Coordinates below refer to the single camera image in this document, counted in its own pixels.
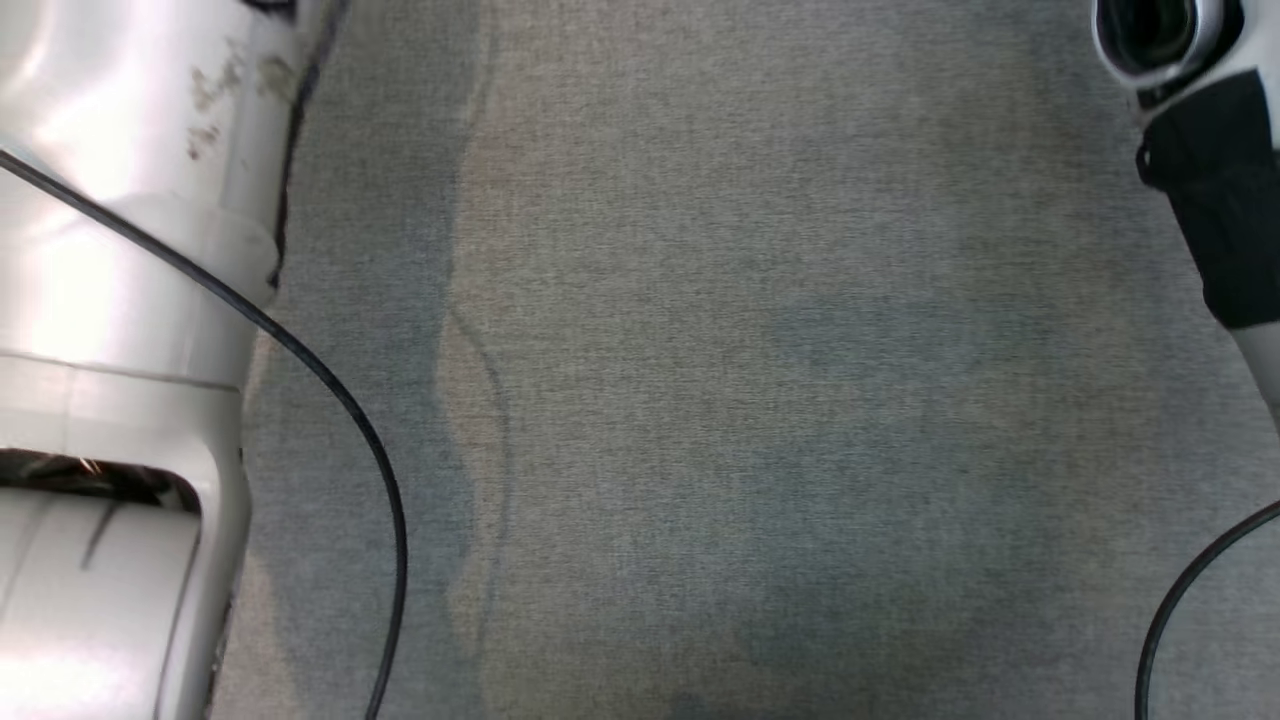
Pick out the grey fabric sofa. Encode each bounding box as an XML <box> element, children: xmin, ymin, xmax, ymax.
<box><xmin>205</xmin><ymin>0</ymin><xmax>1280</xmax><ymax>720</ymax></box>

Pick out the black cable with teal plug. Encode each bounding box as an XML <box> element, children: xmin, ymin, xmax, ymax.
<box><xmin>1134</xmin><ymin>500</ymin><xmax>1280</xmax><ymax>720</ymax></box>
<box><xmin>0</xmin><ymin>150</ymin><xmax>410</xmax><ymax>720</ymax></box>

